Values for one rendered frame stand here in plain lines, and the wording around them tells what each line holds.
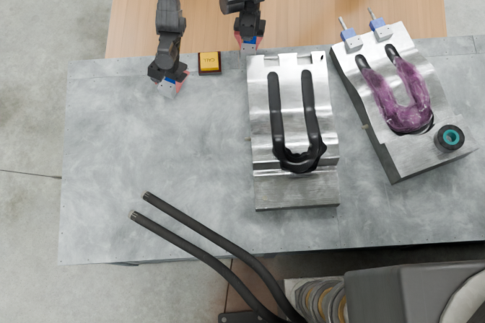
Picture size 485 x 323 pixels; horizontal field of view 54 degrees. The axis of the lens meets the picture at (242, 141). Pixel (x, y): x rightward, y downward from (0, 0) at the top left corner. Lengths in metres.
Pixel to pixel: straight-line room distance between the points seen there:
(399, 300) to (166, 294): 2.06
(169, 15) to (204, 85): 0.32
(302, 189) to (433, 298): 1.18
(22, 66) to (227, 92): 1.49
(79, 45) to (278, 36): 1.37
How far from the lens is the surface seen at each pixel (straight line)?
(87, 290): 2.44
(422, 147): 1.54
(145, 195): 1.55
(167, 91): 1.61
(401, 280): 0.32
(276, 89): 1.55
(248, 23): 1.51
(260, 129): 1.48
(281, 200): 1.48
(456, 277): 0.33
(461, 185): 1.68
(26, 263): 2.56
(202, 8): 1.80
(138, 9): 1.84
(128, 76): 1.72
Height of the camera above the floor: 2.31
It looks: 73 degrees down
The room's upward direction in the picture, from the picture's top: 5 degrees counter-clockwise
